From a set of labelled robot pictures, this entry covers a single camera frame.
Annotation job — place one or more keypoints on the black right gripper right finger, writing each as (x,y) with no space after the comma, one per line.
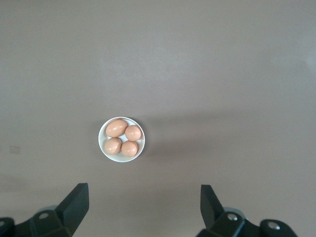
(212,217)

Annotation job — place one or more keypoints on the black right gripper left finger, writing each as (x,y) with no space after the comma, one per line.
(66,214)

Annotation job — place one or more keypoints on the large elongated brown egg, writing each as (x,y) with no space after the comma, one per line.
(116,128)

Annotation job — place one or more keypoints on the small clear tape patch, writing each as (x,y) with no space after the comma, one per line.
(15,149)

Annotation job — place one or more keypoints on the white round bowl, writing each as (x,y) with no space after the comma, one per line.
(118,158)

